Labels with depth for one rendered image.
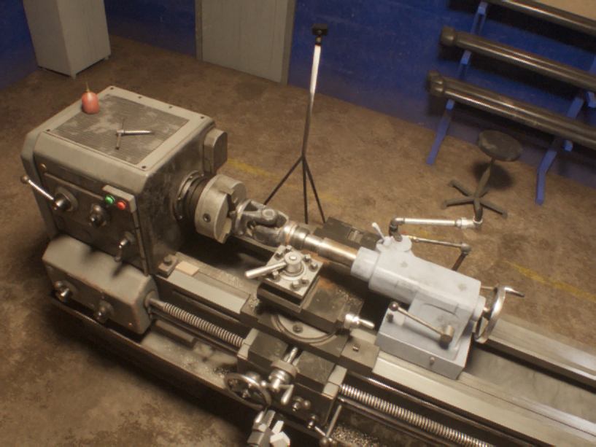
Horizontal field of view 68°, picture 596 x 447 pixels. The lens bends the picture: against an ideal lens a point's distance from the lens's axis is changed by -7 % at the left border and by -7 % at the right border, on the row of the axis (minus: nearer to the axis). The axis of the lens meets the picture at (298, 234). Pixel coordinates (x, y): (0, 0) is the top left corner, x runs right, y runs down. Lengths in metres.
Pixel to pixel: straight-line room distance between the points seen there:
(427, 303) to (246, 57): 3.95
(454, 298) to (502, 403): 0.48
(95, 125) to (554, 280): 3.15
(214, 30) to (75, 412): 3.93
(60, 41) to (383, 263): 4.21
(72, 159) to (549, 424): 2.02
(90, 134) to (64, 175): 0.19
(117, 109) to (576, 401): 2.25
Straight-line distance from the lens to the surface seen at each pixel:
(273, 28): 4.92
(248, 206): 1.83
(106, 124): 1.98
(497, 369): 2.15
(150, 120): 1.96
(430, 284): 1.68
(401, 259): 1.72
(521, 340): 2.14
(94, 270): 2.13
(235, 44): 5.20
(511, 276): 3.63
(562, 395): 2.24
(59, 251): 2.25
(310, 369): 1.72
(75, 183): 1.93
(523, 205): 4.32
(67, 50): 5.22
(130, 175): 1.73
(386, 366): 1.82
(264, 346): 1.76
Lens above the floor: 2.38
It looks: 45 degrees down
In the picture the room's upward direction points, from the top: 8 degrees clockwise
